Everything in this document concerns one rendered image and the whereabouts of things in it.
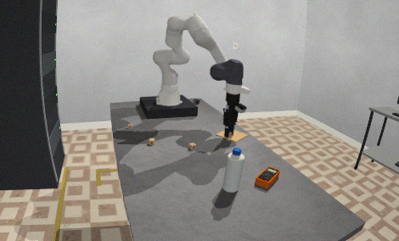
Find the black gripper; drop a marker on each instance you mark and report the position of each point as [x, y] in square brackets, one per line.
[230, 99]

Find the orange block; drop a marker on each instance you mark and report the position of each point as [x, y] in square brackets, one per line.
[192, 146]

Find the orange multimeter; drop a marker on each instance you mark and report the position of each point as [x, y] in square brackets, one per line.
[267, 177]

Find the orange mat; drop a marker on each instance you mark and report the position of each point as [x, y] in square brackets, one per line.
[235, 137]

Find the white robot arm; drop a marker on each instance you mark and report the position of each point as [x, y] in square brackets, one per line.
[230, 71]

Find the white bottle with blue cap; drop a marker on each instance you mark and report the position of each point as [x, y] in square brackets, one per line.
[233, 172]

